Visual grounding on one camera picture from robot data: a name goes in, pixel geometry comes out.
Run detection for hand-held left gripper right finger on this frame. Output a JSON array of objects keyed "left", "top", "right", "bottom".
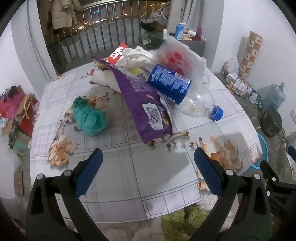
[{"left": 194, "top": 147, "right": 272, "bottom": 241}]

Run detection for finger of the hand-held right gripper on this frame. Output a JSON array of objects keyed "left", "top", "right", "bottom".
[
  {"left": 287, "top": 146, "right": 296, "bottom": 163},
  {"left": 260, "top": 160, "right": 281, "bottom": 187}
]

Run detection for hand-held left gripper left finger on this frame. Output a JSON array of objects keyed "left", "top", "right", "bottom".
[{"left": 25, "top": 148, "right": 109, "bottom": 241}]

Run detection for blue plastic basin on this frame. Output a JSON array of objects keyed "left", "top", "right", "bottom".
[{"left": 251, "top": 133, "right": 269, "bottom": 171}]

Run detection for teal mesh bag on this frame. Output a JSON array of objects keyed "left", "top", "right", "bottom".
[{"left": 72, "top": 96, "right": 109, "bottom": 136}]

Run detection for purple snack bag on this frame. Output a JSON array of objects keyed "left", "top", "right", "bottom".
[{"left": 92, "top": 56, "right": 173, "bottom": 145}]

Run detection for clear bottle with blue label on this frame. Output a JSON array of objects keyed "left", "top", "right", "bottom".
[{"left": 146, "top": 64, "right": 224, "bottom": 121}]

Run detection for clear bag with red print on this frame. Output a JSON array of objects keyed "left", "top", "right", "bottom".
[{"left": 151, "top": 37, "right": 211, "bottom": 93}]

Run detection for red and white snack bag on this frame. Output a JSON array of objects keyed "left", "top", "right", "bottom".
[{"left": 90, "top": 43, "right": 130, "bottom": 93}]

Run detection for white appliance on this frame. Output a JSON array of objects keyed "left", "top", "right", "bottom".
[{"left": 285, "top": 132, "right": 296, "bottom": 172}]

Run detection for black round appliance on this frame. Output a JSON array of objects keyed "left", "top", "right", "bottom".
[{"left": 259, "top": 105, "right": 283, "bottom": 138}]

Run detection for black table leg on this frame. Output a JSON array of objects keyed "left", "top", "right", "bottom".
[{"left": 184, "top": 205, "right": 196, "bottom": 220}]

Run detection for large blue water jug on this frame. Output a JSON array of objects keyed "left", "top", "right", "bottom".
[{"left": 262, "top": 82, "right": 286, "bottom": 112}]

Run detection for green fuzzy rug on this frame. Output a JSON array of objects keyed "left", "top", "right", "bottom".
[{"left": 161, "top": 205, "right": 208, "bottom": 241}]

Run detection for red brick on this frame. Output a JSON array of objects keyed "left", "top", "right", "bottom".
[{"left": 14, "top": 170, "right": 25, "bottom": 196}]

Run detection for teal box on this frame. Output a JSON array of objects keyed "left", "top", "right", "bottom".
[{"left": 9, "top": 137, "right": 31, "bottom": 151}]

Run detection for pile of printed papers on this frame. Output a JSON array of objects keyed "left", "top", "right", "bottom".
[{"left": 225, "top": 74, "right": 255, "bottom": 95}]

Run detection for brown cardboard flaps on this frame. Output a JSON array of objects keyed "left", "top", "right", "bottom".
[{"left": 1, "top": 111, "right": 21, "bottom": 137}]

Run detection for pink red plastic bag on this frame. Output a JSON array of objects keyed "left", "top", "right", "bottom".
[{"left": 0, "top": 91, "right": 25, "bottom": 118}]

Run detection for tile pattern box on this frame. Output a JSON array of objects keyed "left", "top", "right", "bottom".
[{"left": 238, "top": 31, "right": 264, "bottom": 80}]

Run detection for white floor plastic bag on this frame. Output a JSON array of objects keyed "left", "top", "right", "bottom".
[{"left": 221, "top": 57, "right": 239, "bottom": 76}]

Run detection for grey cabinet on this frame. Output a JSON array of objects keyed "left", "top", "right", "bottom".
[{"left": 150, "top": 35, "right": 206, "bottom": 58}]

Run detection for blue detergent bottle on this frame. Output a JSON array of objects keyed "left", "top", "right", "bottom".
[{"left": 174, "top": 23, "right": 185, "bottom": 41}]

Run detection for dark cardboard box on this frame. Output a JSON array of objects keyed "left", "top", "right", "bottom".
[{"left": 140, "top": 21, "right": 162, "bottom": 32}]

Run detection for grey curtain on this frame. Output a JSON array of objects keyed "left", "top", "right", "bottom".
[{"left": 166, "top": 0, "right": 223, "bottom": 35}]

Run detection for beige puffer jacket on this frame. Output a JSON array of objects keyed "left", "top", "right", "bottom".
[{"left": 47, "top": 0, "right": 81, "bottom": 30}]

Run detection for metal balcony railing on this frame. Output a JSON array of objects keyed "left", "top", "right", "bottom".
[{"left": 46, "top": 0, "right": 167, "bottom": 70}]

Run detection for brown hanging coat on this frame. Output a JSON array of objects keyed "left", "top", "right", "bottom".
[{"left": 37, "top": 0, "right": 53, "bottom": 37}]

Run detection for beige crumpled bag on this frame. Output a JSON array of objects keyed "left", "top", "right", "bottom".
[{"left": 149, "top": 5, "right": 170, "bottom": 24}]

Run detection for black power cable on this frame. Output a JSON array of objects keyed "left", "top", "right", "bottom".
[{"left": 277, "top": 128, "right": 288, "bottom": 151}]

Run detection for red paper bag tan handles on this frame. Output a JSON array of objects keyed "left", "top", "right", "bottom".
[{"left": 15, "top": 93, "right": 38, "bottom": 137}]

